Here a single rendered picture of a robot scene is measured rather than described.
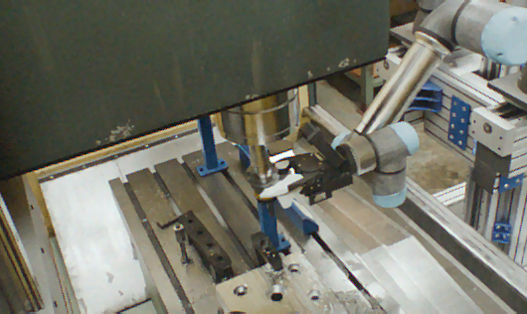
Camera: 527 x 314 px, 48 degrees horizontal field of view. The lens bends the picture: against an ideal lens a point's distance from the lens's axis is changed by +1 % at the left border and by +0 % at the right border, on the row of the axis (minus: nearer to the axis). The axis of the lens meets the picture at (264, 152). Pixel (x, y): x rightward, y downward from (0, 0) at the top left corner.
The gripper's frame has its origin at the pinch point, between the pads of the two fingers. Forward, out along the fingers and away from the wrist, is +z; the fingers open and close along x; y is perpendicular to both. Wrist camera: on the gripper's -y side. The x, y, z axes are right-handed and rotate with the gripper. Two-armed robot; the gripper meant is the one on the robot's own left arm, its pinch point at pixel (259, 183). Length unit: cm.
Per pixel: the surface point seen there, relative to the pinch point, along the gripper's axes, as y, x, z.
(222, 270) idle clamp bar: 34.3, 18.5, 9.0
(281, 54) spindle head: -31.4, -14.4, -3.6
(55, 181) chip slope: 39, 99, 46
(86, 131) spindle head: -29.9, -16.0, 27.4
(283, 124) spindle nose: -16.2, -8.7, -4.1
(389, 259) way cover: 57, 21, -40
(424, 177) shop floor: 130, 135, -131
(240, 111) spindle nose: -20.6, -7.3, 2.8
